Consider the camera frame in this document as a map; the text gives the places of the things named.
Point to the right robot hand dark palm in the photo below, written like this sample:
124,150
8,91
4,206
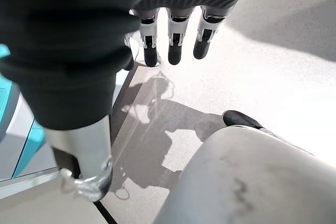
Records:
78,37

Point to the teal and white cabinet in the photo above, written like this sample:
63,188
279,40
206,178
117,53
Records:
5,100

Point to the black robot foot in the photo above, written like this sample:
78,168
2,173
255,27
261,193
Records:
240,119

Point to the grey robot leg shell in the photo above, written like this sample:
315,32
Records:
249,179

